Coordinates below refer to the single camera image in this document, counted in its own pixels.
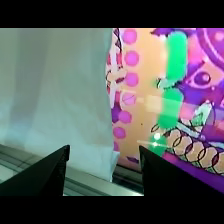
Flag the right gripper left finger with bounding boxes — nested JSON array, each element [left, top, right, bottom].
[[0, 144, 71, 197]]

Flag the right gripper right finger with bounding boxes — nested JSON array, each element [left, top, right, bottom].
[[138, 145, 224, 197]]

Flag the white garment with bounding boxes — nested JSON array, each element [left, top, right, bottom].
[[0, 27, 121, 183]]

